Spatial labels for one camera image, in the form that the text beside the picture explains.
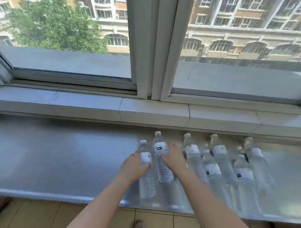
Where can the white tiled window sill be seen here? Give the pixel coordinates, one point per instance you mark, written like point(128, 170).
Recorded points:
point(152, 110)

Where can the green tree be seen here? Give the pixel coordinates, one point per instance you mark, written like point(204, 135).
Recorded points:
point(56, 23)

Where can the person's left forearm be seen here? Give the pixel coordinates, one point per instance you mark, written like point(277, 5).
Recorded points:
point(105, 202)

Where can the person's right hand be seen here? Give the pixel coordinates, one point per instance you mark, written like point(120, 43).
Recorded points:
point(176, 159)

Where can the cluster of clear bottles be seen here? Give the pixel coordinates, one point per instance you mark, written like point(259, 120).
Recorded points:
point(235, 173)

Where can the person's shoe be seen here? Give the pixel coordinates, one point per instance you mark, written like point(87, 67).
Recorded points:
point(139, 223)

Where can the white-capped plastic water bottle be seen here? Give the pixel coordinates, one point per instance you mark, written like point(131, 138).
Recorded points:
point(147, 183)
point(164, 172)

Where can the person's left thumb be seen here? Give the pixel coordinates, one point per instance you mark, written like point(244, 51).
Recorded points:
point(146, 165)

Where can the person's right forearm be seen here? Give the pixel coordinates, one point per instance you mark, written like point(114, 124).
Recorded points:
point(207, 202)

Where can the beige apartment building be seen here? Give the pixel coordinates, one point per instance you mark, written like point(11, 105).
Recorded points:
point(235, 30)

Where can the person's left hand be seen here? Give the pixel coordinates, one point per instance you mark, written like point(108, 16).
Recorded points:
point(131, 168)

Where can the person's right thumb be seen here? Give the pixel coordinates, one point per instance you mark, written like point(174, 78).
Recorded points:
point(164, 157)

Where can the white window frame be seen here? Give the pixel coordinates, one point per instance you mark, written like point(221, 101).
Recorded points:
point(152, 47)

